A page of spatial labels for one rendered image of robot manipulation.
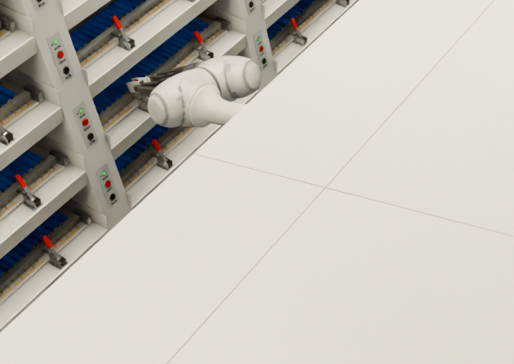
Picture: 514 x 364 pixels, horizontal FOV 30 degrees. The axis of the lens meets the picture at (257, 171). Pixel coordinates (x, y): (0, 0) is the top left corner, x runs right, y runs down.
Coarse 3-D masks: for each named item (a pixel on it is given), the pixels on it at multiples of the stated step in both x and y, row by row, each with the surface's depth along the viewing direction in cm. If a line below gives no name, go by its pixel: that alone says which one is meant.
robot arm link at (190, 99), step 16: (176, 80) 216; (192, 80) 216; (208, 80) 218; (160, 96) 213; (176, 96) 213; (192, 96) 213; (208, 96) 214; (160, 112) 213; (176, 112) 213; (192, 112) 214; (208, 112) 213; (224, 112) 211
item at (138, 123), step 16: (208, 16) 286; (224, 16) 282; (240, 32) 282; (208, 48) 276; (224, 48) 276; (240, 48) 282; (144, 112) 256; (112, 128) 251; (128, 128) 251; (144, 128) 255; (112, 144) 247; (128, 144) 252
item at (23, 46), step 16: (0, 16) 218; (16, 16) 217; (0, 32) 219; (16, 32) 219; (32, 32) 217; (0, 48) 214; (16, 48) 215; (32, 48) 219; (0, 64) 212; (16, 64) 216
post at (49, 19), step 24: (0, 0) 217; (24, 0) 213; (48, 0) 219; (48, 24) 220; (48, 48) 222; (72, 48) 228; (24, 72) 229; (48, 72) 223; (72, 96) 231; (72, 120) 233; (96, 120) 239; (72, 144) 236; (96, 144) 241; (96, 168) 243; (96, 192) 245; (120, 192) 252; (120, 216) 254
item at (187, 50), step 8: (216, 24) 281; (208, 32) 278; (192, 40) 275; (184, 48) 272; (176, 56) 270; (184, 56) 272; (192, 56) 272; (168, 64) 267; (176, 64) 270; (152, 72) 264; (128, 96) 257; (136, 96) 260; (112, 104) 254; (120, 104) 255; (104, 112) 252; (112, 112) 253; (104, 120) 251; (104, 128) 250
